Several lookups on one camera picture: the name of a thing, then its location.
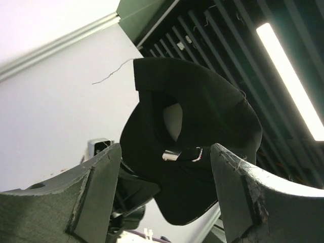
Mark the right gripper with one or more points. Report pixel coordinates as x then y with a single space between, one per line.
131 196

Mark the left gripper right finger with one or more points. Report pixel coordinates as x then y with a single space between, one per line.
258 206

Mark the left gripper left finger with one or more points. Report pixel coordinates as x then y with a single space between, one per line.
74 206

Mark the black baseball cap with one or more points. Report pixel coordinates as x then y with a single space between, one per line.
185 108

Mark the ceiling light strip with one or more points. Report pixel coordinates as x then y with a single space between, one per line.
291 80

